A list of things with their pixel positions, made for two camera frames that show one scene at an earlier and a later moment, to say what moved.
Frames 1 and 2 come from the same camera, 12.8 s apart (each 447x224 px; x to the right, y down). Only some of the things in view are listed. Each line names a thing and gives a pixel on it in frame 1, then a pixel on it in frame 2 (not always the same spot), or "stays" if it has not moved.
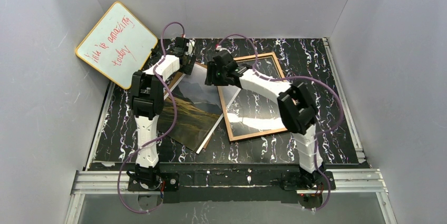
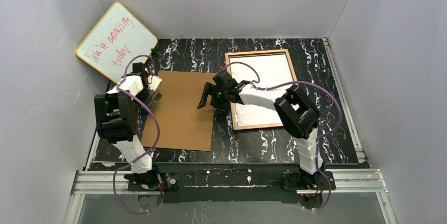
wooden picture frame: [222, 105] to [233, 106]
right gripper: [212, 75] to [213, 93]
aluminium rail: [95, 181] stays
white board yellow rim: [117, 46] stays
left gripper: [188, 63] to [153, 96]
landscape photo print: [198, 106] to [270, 71]
